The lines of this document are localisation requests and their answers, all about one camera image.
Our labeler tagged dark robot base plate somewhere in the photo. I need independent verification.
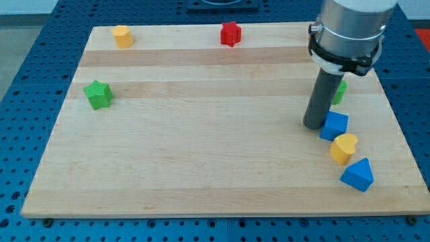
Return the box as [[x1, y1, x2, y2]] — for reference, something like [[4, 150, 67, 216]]
[[185, 0, 259, 12]]

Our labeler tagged blue triangle block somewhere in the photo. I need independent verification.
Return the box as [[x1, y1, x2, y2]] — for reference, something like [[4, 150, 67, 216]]
[[340, 158, 374, 192]]

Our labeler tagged red star block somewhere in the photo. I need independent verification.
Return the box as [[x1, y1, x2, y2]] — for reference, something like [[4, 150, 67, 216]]
[[220, 22, 242, 47]]

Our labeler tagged light wooden board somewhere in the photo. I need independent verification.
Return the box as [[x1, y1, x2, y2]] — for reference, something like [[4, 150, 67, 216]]
[[21, 22, 429, 218]]

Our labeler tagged green circle block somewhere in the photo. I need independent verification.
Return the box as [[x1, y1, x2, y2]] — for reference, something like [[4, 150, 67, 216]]
[[333, 80, 347, 105]]

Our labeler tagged yellow hexagon block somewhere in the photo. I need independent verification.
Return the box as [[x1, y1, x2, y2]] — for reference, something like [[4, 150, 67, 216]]
[[112, 26, 134, 48]]

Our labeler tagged blue cube block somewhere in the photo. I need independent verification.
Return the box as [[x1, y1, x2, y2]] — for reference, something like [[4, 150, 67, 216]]
[[320, 112, 349, 141]]

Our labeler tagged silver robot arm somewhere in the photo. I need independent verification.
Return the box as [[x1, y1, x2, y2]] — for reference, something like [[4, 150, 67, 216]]
[[308, 0, 397, 76]]

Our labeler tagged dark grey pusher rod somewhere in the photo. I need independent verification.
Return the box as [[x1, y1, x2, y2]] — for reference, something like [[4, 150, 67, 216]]
[[303, 69, 343, 130]]

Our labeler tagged yellow heart block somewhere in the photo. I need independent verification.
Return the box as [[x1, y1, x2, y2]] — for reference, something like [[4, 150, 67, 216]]
[[329, 133, 358, 165]]

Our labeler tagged green star block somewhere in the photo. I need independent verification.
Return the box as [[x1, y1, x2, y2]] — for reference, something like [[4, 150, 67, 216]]
[[83, 80, 114, 110]]

